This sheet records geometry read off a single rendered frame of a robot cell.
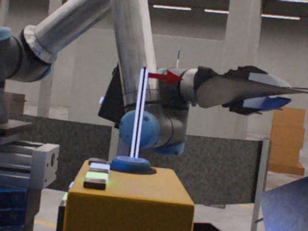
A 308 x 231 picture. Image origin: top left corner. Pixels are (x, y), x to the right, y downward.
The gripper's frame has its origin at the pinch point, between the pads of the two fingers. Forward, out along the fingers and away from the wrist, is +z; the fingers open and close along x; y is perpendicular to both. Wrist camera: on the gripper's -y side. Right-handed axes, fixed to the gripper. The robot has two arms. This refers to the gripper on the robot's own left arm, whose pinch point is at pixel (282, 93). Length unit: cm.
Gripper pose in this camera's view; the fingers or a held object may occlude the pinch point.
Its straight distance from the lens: 83.5
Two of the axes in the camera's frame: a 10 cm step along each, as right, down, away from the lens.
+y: 7.4, 1.6, 6.6
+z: 6.5, 1.2, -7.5
